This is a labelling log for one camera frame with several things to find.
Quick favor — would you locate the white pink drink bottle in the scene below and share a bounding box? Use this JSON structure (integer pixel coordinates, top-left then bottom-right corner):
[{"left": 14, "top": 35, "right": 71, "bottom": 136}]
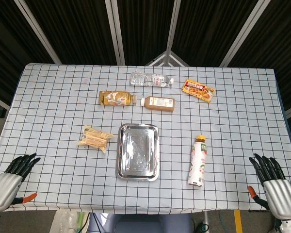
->
[{"left": 187, "top": 135, "right": 207, "bottom": 188}]

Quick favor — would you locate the clear water bottle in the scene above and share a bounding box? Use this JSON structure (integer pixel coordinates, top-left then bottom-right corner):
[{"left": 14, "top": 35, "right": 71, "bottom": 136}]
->
[{"left": 129, "top": 71, "right": 175, "bottom": 87}]

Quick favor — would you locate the rectangular metal tray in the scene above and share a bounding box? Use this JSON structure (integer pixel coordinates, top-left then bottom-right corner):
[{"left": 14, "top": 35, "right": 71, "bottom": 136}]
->
[{"left": 115, "top": 123, "right": 161, "bottom": 182}]

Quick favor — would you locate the brown milk tea bottle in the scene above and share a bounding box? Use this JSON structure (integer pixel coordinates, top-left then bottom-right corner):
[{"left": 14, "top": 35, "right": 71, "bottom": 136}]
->
[{"left": 140, "top": 96, "right": 176, "bottom": 113}]

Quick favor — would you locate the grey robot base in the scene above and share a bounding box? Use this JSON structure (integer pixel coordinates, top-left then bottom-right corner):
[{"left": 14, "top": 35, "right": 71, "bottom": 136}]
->
[{"left": 110, "top": 213, "right": 194, "bottom": 233}]

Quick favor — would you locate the yellow juice bottle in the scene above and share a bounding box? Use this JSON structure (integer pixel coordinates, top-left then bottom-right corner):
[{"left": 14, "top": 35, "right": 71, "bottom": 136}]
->
[{"left": 98, "top": 90, "right": 138, "bottom": 107}]

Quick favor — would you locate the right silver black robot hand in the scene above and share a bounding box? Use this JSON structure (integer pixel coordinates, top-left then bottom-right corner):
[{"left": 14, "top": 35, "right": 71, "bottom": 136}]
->
[{"left": 247, "top": 153, "right": 291, "bottom": 220}]

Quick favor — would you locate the clear plastic bag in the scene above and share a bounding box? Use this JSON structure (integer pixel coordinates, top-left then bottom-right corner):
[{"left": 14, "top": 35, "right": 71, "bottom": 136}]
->
[{"left": 52, "top": 210, "right": 82, "bottom": 233}]

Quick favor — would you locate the orange curry box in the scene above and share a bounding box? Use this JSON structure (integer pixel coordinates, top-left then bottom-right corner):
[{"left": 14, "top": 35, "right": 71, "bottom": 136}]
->
[{"left": 181, "top": 78, "right": 216, "bottom": 104}]

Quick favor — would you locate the blue checkered tablecloth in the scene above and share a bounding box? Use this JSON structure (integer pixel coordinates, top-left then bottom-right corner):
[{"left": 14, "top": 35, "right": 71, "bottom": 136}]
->
[{"left": 0, "top": 63, "right": 291, "bottom": 215}]

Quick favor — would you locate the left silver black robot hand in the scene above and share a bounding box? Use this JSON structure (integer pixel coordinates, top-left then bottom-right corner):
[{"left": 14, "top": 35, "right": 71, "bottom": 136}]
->
[{"left": 0, "top": 153, "right": 41, "bottom": 212}]

